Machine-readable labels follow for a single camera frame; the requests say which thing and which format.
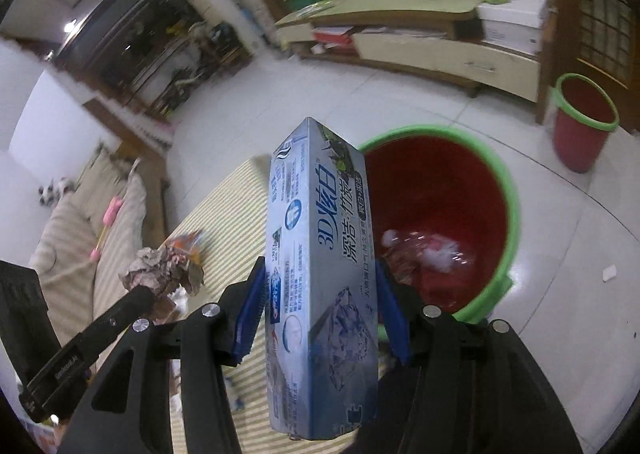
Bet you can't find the grey toothpaste box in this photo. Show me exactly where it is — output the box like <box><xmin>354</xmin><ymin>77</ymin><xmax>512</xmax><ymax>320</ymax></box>
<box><xmin>267</xmin><ymin>117</ymin><xmax>381</xmax><ymax>441</ymax></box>

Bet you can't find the cream low cabinet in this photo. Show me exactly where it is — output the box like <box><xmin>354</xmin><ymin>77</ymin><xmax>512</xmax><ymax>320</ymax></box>
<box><xmin>275</xmin><ymin>0</ymin><xmax>543</xmax><ymax>102</ymax></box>

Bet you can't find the wooden lattice door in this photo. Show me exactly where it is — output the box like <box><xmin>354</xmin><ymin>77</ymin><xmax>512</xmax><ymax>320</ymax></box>
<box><xmin>567</xmin><ymin>0</ymin><xmax>640</xmax><ymax>87</ymax></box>

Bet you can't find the crumpled clear plastic wrapper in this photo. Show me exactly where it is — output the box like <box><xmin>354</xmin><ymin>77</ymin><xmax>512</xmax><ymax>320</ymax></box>
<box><xmin>380</xmin><ymin>229</ymin><xmax>473</xmax><ymax>281</ymax></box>

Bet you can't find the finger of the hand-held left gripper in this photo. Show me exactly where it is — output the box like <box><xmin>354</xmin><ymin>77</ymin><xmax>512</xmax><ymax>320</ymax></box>
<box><xmin>19</xmin><ymin>288</ymin><xmax>157</xmax><ymax>424</ymax></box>

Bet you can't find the beige sofa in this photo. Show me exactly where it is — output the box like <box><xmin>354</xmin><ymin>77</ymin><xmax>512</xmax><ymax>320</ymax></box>
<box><xmin>27</xmin><ymin>149</ymin><xmax>168</xmax><ymax>350</ymax></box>

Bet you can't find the small red green-rimmed bucket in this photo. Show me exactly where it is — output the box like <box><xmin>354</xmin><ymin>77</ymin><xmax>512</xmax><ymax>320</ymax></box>
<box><xmin>552</xmin><ymin>74</ymin><xmax>621</xmax><ymax>173</ymax></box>

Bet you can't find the pink toy stick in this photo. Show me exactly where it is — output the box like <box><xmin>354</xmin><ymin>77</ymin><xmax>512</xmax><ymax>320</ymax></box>
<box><xmin>90</xmin><ymin>199</ymin><xmax>124</xmax><ymax>262</ymax></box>

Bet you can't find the black white plush toy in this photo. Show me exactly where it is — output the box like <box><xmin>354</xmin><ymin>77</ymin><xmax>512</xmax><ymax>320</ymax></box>
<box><xmin>39</xmin><ymin>178</ymin><xmax>76</xmax><ymax>205</ymax></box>

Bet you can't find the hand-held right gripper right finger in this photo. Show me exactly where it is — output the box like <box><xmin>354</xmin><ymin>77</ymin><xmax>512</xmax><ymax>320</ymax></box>
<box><xmin>375</xmin><ymin>261</ymin><xmax>583</xmax><ymax>454</ymax></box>

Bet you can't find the white cardboard box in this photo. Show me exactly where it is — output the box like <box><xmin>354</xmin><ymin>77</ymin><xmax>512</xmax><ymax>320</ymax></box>
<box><xmin>475</xmin><ymin>0</ymin><xmax>548</xmax><ymax>30</ymax></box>
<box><xmin>481</xmin><ymin>22</ymin><xmax>544</xmax><ymax>55</ymax></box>

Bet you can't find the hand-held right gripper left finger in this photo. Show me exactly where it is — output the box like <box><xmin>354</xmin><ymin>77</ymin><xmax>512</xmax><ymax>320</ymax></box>
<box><xmin>60</xmin><ymin>256</ymin><xmax>268</xmax><ymax>454</ymax></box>

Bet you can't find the brown paper ball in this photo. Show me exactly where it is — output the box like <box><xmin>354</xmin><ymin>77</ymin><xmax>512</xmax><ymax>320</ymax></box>
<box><xmin>118</xmin><ymin>244</ymin><xmax>206</xmax><ymax>319</ymax></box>

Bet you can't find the large red green-rimmed bucket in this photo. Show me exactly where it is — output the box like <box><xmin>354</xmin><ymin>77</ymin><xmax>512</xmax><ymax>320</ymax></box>
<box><xmin>357</xmin><ymin>125</ymin><xmax>521</xmax><ymax>325</ymax></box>

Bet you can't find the orange snack wrapper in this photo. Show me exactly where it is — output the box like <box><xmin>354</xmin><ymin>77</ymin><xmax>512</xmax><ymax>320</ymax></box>
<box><xmin>167</xmin><ymin>230</ymin><xmax>206</xmax><ymax>261</ymax></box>

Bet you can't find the dark wooden display cabinet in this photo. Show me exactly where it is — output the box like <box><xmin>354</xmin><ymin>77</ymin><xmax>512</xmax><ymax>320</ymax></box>
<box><xmin>55</xmin><ymin>0</ymin><xmax>251</xmax><ymax>119</ymax></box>

